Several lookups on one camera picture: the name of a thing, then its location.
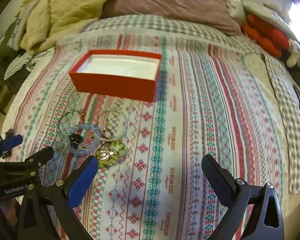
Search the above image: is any mauve pillow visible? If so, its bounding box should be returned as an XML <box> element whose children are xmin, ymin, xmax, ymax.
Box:
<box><xmin>100</xmin><ymin>0</ymin><xmax>242</xmax><ymax>35</ymax></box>

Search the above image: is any thin gold hoop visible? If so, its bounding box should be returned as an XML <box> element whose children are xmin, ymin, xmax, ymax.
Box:
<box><xmin>61</xmin><ymin>107</ymin><xmax>87</xmax><ymax>120</ymax></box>

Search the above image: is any orange plush toy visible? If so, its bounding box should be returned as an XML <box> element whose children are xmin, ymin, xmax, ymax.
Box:
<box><xmin>241</xmin><ymin>12</ymin><xmax>292</xmax><ymax>57</ymax></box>

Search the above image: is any red jewelry box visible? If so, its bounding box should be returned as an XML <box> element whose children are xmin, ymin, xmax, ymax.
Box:
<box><xmin>69</xmin><ymin>50</ymin><xmax>162</xmax><ymax>103</ymax></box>

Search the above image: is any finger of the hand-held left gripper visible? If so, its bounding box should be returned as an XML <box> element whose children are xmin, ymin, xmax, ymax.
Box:
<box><xmin>0</xmin><ymin>146</ymin><xmax>54</xmax><ymax>180</ymax></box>
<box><xmin>0</xmin><ymin>129</ymin><xmax>24</xmax><ymax>159</ymax></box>

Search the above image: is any gold round pendant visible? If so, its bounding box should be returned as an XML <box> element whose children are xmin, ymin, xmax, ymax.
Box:
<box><xmin>97</xmin><ymin>150</ymin><xmax>113</xmax><ymax>163</ymax></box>

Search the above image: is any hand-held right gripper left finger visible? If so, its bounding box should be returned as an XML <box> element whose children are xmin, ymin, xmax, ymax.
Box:
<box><xmin>16</xmin><ymin>155</ymin><xmax>99</xmax><ymax>240</ymax></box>

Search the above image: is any green bead bracelet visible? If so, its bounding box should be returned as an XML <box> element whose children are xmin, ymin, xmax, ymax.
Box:
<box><xmin>95</xmin><ymin>141</ymin><xmax>127</xmax><ymax>169</ymax></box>

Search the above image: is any striped patterned blanket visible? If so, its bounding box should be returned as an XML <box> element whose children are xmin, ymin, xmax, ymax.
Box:
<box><xmin>2</xmin><ymin>34</ymin><xmax>294</xmax><ymax>240</ymax></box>

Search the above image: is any beige quilted comforter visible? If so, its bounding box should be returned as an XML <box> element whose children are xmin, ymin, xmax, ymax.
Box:
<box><xmin>15</xmin><ymin>0</ymin><xmax>138</xmax><ymax>55</ymax></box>

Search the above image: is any dark folding chair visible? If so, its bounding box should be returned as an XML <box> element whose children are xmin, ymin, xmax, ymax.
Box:
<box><xmin>0</xmin><ymin>42</ymin><xmax>23</xmax><ymax>115</ymax></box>

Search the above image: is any black charm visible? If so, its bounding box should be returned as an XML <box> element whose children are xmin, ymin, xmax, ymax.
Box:
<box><xmin>69</xmin><ymin>134</ymin><xmax>82</xmax><ymax>148</ymax></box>

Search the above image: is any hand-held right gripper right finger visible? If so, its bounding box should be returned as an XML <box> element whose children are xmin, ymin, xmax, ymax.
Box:
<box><xmin>201</xmin><ymin>154</ymin><xmax>285</xmax><ymax>240</ymax></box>

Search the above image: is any frilled white pillow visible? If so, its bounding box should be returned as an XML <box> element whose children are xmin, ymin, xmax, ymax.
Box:
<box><xmin>219</xmin><ymin>0</ymin><xmax>247</xmax><ymax>22</ymax></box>

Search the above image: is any light blue bead bracelet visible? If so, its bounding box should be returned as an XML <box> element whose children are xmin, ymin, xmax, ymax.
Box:
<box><xmin>69</xmin><ymin>124</ymin><xmax>105</xmax><ymax>155</ymax></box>

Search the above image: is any white cushion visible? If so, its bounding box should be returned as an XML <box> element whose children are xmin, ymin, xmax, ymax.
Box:
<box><xmin>244</xmin><ymin>1</ymin><xmax>293</xmax><ymax>40</ymax></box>

